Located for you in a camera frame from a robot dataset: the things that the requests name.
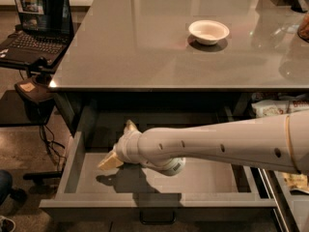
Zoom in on person's blue jeans leg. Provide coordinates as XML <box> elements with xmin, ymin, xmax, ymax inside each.
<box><xmin>0</xmin><ymin>169</ymin><xmax>27</xmax><ymax>205</ymax></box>

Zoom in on black floor cables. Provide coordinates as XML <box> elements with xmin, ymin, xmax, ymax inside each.
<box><xmin>38</xmin><ymin>125</ymin><xmax>68</xmax><ymax>172</ymax></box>

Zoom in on white sneaker shoe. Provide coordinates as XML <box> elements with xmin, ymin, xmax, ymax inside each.
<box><xmin>0</xmin><ymin>216</ymin><xmax>15</xmax><ymax>232</ymax></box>

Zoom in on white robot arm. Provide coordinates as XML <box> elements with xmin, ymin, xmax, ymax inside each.
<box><xmin>98</xmin><ymin>110</ymin><xmax>309</xmax><ymax>176</ymax></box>

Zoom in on grey counter cabinet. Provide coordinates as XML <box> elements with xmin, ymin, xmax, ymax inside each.
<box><xmin>51</xmin><ymin>0</ymin><xmax>309</xmax><ymax>132</ymax></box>

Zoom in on black laptop computer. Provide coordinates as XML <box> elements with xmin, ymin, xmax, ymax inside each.
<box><xmin>0</xmin><ymin>0</ymin><xmax>74</xmax><ymax>68</ymax></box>

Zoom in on metal drawer handle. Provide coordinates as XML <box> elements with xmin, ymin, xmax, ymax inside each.
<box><xmin>139</xmin><ymin>211</ymin><xmax>177</xmax><ymax>225</ymax></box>

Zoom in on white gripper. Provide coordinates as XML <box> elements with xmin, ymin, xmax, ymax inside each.
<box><xmin>98</xmin><ymin>120</ymin><xmax>143</xmax><ymax>170</ymax></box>

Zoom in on white paper bowl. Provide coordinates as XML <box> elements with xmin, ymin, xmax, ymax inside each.
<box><xmin>188</xmin><ymin>20</ymin><xmax>230</xmax><ymax>45</ymax></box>

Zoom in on open grey top drawer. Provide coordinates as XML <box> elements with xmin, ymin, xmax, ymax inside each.
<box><xmin>39</xmin><ymin>105</ymin><xmax>277</xmax><ymax>222</ymax></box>

